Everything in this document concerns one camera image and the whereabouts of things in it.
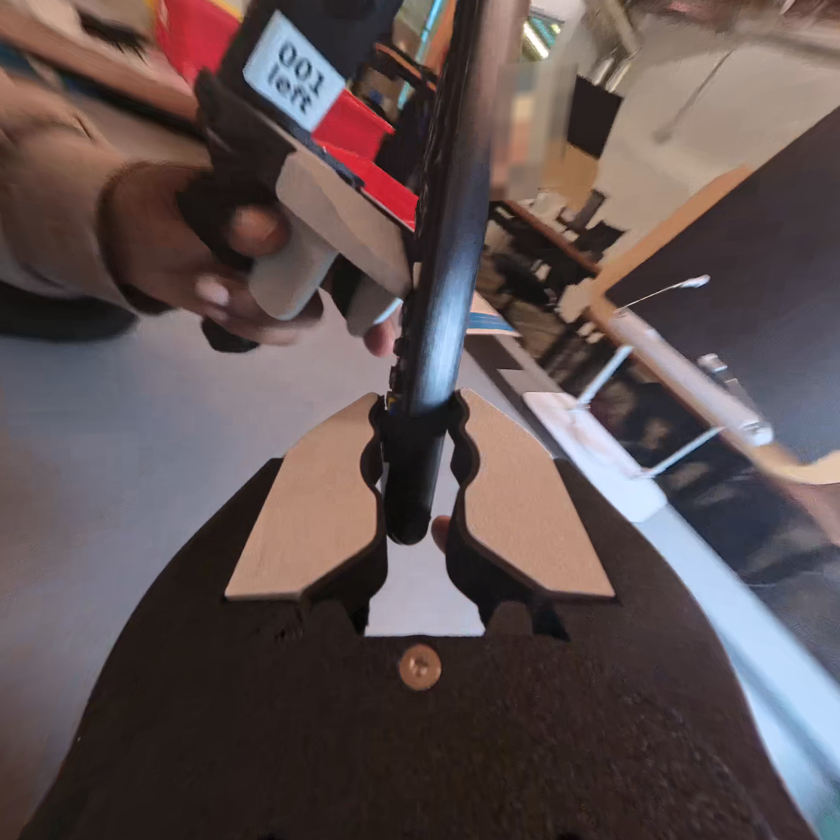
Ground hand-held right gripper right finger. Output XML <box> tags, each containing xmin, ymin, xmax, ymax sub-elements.
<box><xmin>445</xmin><ymin>387</ymin><xmax>616</xmax><ymax>641</ymax></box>

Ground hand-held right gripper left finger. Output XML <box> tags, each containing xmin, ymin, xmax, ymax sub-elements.
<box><xmin>224</xmin><ymin>392</ymin><xmax>389</xmax><ymax>635</ymax></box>

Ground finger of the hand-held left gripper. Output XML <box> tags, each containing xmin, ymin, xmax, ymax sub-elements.
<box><xmin>276</xmin><ymin>152</ymin><xmax>416</xmax><ymax>301</ymax></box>

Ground red plastic bin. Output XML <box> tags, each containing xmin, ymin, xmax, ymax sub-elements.
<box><xmin>314</xmin><ymin>91</ymin><xmax>421</xmax><ymax>229</ymax></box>
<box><xmin>154</xmin><ymin>0</ymin><xmax>242</xmax><ymax>83</ymax></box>

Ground person's left hand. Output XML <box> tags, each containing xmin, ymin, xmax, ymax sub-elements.
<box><xmin>101</xmin><ymin>164</ymin><xmax>403</xmax><ymax>360</ymax></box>

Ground cluttered wooden table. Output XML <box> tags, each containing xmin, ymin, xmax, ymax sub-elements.
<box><xmin>0</xmin><ymin>0</ymin><xmax>201</xmax><ymax>122</ymax></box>

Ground printed paper sheet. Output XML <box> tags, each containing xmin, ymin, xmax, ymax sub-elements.
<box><xmin>466</xmin><ymin>292</ymin><xmax>524</xmax><ymax>340</ymax></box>

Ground wooden desk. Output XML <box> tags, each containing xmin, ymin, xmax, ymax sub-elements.
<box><xmin>495</xmin><ymin>197</ymin><xmax>602</xmax><ymax>280</ymax></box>

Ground tan cardboard sheet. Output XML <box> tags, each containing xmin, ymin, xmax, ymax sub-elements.
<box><xmin>556</xmin><ymin>143</ymin><xmax>599</xmax><ymax>206</ymax></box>

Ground black square sheet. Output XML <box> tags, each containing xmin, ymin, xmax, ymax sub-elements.
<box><xmin>567</xmin><ymin>74</ymin><xmax>624</xmax><ymax>160</ymax></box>

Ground thin white-tipped wire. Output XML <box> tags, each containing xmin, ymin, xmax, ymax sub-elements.
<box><xmin>613</xmin><ymin>274</ymin><xmax>711</xmax><ymax>314</ymax></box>

